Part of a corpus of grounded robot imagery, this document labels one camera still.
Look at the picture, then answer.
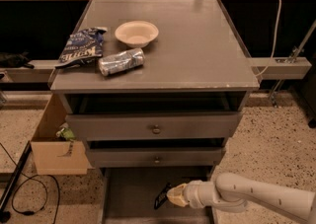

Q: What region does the crushed silver can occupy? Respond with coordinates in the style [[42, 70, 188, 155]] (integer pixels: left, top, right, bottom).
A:
[[98, 48, 145, 76]]

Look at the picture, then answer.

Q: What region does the grey top drawer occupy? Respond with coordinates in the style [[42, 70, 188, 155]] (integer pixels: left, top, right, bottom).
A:
[[66, 112, 242, 141]]

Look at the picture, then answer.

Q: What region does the grey drawer cabinet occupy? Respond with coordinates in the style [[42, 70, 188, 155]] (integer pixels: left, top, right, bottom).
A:
[[48, 0, 261, 224]]

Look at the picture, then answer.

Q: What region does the black rxbar chocolate bar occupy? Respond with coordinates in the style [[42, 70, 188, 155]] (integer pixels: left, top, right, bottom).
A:
[[154, 183, 172, 210]]

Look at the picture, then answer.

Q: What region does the black bar on floor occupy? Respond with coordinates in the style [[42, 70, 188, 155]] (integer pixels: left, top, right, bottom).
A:
[[0, 142, 31, 224]]

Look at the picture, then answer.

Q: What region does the black bag on ledge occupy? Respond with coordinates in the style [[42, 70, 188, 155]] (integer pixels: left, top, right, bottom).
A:
[[0, 51, 35, 69]]

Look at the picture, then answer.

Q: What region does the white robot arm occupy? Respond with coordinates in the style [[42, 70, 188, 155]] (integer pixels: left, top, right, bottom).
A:
[[167, 173, 316, 224]]

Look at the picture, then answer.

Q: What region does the green item in box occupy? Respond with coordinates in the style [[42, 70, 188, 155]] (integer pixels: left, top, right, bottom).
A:
[[56, 122, 76, 141]]

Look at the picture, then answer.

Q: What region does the blue kettle chips bag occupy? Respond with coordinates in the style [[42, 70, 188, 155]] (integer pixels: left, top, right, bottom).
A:
[[55, 27, 108, 69]]

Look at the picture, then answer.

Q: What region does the black floor cable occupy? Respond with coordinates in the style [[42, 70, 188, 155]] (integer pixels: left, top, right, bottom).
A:
[[0, 141, 61, 224]]

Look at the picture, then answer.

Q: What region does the grey open bottom drawer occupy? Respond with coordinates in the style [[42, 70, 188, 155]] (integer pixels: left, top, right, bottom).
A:
[[98, 167, 218, 224]]

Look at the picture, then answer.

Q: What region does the white paper bowl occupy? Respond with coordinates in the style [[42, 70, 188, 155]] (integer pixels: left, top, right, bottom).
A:
[[115, 21, 159, 48]]

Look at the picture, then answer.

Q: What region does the brown cardboard box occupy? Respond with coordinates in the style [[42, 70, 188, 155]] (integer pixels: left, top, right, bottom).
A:
[[31, 95, 89, 175]]

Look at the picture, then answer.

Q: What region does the grey middle drawer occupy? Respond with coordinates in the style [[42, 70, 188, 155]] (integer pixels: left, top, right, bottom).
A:
[[86, 147, 225, 168]]

